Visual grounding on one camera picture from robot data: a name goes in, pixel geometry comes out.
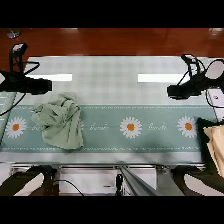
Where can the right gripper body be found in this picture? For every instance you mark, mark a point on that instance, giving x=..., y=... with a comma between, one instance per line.
x=182, y=91

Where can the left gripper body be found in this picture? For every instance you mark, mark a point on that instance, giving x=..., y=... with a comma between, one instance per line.
x=36, y=86

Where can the pale green shirt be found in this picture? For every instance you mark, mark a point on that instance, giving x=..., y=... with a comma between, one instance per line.
x=60, y=121

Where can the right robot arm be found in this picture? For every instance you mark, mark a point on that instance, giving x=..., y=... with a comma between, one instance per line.
x=213, y=71

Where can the beige garment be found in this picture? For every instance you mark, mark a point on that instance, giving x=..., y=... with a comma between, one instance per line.
x=216, y=143

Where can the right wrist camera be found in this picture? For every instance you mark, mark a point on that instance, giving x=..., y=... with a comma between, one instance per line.
x=190, y=60

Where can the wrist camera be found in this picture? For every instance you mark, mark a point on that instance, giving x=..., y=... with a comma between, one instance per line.
x=190, y=60
x=19, y=48

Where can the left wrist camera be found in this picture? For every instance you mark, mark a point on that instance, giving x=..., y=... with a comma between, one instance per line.
x=19, y=48

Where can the silver frame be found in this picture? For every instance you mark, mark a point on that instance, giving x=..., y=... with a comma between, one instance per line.
x=138, y=186

